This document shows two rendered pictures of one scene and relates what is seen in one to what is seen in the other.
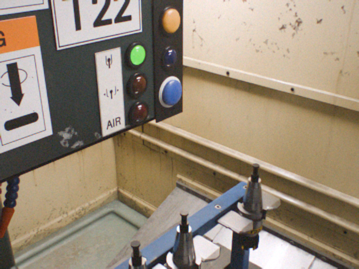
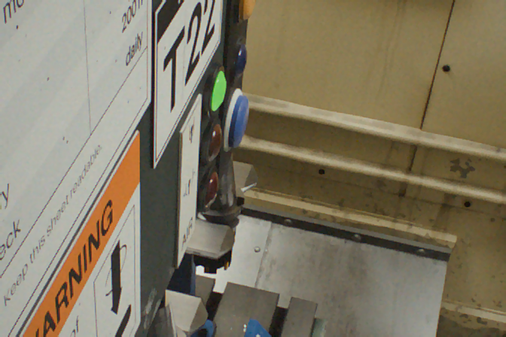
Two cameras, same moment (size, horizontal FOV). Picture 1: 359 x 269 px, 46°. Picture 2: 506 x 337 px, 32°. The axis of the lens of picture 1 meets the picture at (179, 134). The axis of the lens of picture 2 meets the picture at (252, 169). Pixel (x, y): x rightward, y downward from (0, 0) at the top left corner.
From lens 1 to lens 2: 28 cm
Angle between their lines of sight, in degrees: 31
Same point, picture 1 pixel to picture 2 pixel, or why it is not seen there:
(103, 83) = (184, 176)
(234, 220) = (197, 234)
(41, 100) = (135, 277)
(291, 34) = not seen: outside the picture
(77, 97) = (161, 230)
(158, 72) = (227, 97)
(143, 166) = not seen: outside the picture
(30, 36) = (133, 174)
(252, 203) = (222, 193)
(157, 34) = (231, 30)
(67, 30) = (164, 120)
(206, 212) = not seen: hidden behind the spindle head
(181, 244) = (157, 327)
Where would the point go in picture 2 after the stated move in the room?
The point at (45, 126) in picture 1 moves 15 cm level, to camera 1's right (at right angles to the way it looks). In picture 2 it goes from (135, 317) to (419, 216)
